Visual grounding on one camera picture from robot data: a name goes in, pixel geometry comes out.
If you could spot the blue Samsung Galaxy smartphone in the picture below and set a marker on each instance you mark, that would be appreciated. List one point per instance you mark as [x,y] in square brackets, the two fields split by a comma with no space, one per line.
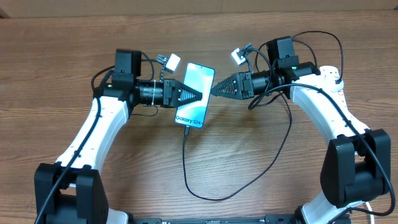
[200,78]

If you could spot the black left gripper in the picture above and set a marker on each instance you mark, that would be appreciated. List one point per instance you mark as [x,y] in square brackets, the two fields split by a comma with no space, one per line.
[170,93]

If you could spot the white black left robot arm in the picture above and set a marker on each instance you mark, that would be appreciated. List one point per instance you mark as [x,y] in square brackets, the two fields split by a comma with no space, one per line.
[70,190]

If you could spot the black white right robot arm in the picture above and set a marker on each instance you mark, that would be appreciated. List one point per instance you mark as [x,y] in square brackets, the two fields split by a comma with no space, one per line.
[357,164]

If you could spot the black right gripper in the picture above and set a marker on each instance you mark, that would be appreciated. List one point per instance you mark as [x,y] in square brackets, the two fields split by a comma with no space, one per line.
[238,80]

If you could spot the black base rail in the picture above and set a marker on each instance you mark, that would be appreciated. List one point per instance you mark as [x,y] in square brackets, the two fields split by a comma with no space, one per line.
[217,221]

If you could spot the white power strip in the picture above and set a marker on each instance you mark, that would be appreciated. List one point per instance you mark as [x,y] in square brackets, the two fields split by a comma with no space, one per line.
[330,76]

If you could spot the white charger adapter plug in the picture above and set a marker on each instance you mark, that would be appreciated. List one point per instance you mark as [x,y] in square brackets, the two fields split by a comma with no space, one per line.
[336,86]

